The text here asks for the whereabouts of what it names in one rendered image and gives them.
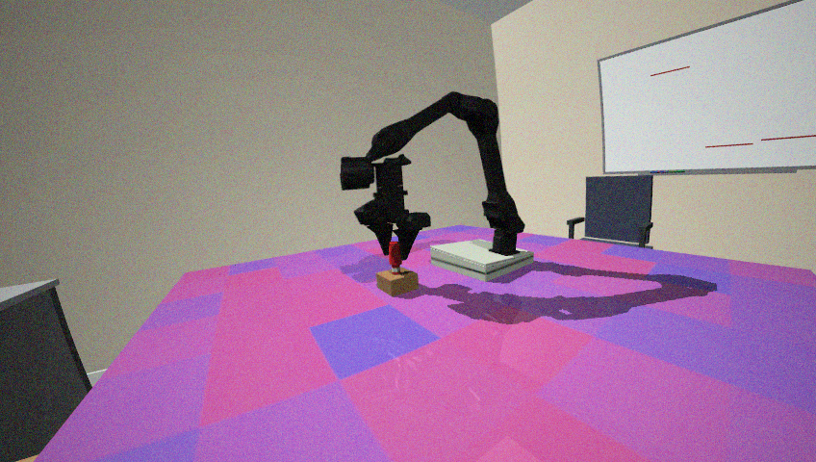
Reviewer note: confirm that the brown block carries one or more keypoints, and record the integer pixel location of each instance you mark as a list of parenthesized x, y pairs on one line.
[(399, 284)]

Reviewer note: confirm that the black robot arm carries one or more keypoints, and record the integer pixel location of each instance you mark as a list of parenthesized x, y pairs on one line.
[(482, 117)]

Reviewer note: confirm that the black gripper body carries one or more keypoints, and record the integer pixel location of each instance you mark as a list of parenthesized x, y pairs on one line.
[(403, 219)]

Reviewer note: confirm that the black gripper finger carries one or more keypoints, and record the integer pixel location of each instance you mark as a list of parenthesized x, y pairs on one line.
[(406, 239), (383, 234)]

